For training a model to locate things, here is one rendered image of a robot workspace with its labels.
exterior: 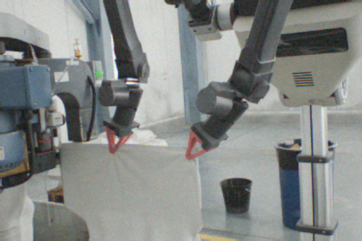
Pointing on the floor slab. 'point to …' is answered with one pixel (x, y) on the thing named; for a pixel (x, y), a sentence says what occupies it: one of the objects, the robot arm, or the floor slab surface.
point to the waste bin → (292, 182)
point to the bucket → (237, 194)
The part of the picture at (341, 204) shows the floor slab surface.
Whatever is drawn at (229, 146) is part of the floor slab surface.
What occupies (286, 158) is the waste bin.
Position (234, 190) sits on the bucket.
